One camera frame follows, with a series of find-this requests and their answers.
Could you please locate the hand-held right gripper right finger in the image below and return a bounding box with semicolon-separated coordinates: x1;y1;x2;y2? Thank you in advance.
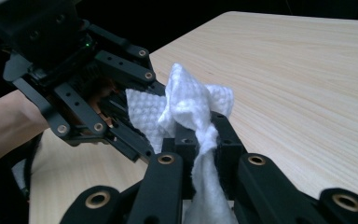
210;111;249;200

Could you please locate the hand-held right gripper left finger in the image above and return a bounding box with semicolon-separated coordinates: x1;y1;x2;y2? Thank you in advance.
162;124;200;200

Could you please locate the white wet wipe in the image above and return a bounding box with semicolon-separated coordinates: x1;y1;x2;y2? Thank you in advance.
125;63;240;224

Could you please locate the left hand-held gripper black cable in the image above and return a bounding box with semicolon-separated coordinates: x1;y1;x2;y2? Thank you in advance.
22;133;43;202

